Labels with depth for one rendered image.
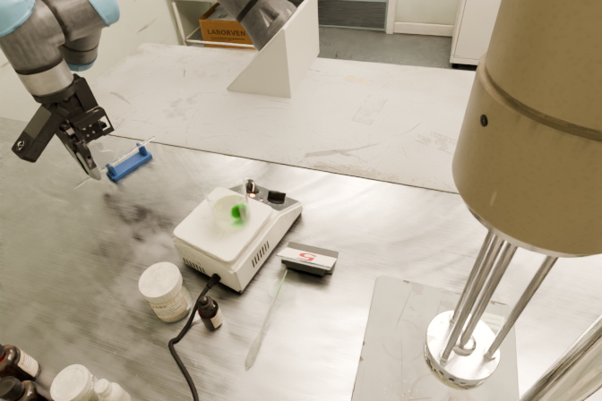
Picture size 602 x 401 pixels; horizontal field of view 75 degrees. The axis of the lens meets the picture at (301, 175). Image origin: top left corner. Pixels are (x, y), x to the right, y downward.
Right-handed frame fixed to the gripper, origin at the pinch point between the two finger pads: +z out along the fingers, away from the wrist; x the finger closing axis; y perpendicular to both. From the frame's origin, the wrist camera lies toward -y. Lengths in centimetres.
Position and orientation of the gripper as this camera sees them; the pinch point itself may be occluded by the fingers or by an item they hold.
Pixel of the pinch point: (91, 175)
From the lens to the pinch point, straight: 91.6
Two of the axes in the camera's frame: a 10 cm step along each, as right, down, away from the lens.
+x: -7.8, -3.9, 4.9
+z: 0.7, 7.2, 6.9
